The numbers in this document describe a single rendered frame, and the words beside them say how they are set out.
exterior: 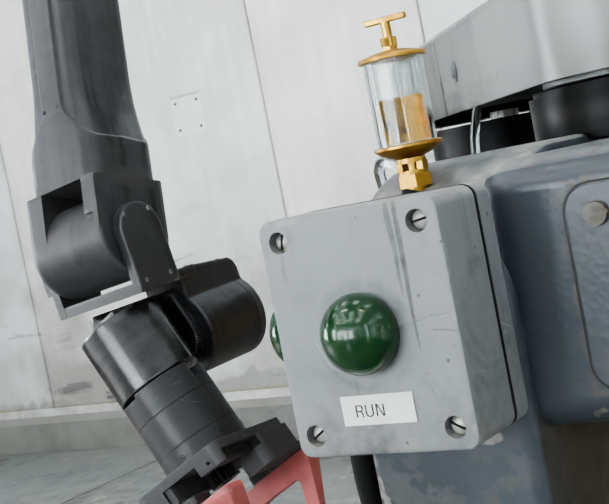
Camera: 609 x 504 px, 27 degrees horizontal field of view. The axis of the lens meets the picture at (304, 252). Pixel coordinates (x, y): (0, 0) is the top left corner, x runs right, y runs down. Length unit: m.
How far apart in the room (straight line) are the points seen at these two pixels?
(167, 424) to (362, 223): 0.36
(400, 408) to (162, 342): 0.36
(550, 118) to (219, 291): 0.33
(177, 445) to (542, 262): 0.36
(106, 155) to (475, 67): 0.24
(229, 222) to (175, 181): 0.42
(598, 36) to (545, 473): 0.20
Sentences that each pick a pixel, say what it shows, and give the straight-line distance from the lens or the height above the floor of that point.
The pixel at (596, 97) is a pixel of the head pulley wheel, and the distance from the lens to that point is 0.57.
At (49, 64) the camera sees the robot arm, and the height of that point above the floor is 1.45.
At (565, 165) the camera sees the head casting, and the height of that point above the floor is 1.33.
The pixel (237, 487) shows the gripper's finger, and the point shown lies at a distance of 0.73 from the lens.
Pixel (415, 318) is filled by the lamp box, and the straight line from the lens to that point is 0.44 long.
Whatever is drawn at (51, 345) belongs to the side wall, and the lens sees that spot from 7.99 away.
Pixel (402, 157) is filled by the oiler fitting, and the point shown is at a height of 1.34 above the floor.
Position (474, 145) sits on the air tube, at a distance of 0.78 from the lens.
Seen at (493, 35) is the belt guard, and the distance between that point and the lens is 0.66.
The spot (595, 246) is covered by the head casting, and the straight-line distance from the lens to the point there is 0.46.
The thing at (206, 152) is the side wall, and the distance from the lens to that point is 6.99.
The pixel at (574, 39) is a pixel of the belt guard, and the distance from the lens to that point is 0.58.
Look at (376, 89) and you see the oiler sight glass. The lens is 0.52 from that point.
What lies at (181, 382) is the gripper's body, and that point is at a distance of 0.78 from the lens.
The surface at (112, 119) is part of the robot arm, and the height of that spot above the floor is 1.40.
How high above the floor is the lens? 1.34
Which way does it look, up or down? 3 degrees down
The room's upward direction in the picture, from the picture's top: 11 degrees counter-clockwise
